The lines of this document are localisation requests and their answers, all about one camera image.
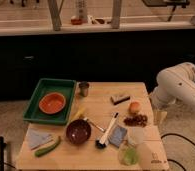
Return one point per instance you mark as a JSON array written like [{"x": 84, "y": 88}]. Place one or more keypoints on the yellow banana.
[{"x": 79, "y": 112}]

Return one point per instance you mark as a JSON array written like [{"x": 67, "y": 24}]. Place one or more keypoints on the green cucumber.
[{"x": 45, "y": 150}]

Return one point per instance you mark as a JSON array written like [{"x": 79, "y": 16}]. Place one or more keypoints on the green lime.
[{"x": 128, "y": 156}]

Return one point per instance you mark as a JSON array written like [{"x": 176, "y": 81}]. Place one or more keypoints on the whiteboard eraser block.
[{"x": 119, "y": 98}]

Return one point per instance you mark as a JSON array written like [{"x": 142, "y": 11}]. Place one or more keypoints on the clear plastic cup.
[{"x": 135, "y": 136}]

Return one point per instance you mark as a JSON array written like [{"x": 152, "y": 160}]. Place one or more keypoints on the small metal cup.
[{"x": 84, "y": 88}]

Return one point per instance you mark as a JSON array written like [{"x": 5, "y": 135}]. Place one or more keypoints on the grey folded cloth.
[{"x": 37, "y": 138}]

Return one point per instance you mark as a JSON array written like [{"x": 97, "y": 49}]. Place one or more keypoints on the purple bowl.
[{"x": 78, "y": 132}]

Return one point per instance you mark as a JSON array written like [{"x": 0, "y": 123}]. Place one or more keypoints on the bunch of red grapes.
[{"x": 137, "y": 120}]

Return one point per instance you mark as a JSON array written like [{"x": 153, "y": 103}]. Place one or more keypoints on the metal spoon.
[{"x": 95, "y": 125}]

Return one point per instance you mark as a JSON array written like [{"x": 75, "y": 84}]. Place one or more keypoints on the blue sponge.
[{"x": 117, "y": 135}]

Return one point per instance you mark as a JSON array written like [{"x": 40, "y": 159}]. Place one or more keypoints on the green plastic tray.
[{"x": 46, "y": 85}]

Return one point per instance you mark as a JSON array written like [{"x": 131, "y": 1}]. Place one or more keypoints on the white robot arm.
[{"x": 175, "y": 83}]

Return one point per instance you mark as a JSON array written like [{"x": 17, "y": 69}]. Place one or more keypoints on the black stand pole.
[{"x": 2, "y": 148}]

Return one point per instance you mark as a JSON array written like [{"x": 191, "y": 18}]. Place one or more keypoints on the black and white brush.
[{"x": 101, "y": 143}]

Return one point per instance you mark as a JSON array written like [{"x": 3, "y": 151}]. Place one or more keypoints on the wooden shelf bench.
[{"x": 31, "y": 17}]

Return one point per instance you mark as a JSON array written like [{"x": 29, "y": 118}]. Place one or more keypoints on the orange bowl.
[{"x": 52, "y": 103}]

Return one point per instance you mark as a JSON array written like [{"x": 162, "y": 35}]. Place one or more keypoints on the orange fruit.
[{"x": 134, "y": 107}]

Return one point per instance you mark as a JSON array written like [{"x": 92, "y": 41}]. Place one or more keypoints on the red object on shelf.
[{"x": 76, "y": 21}]

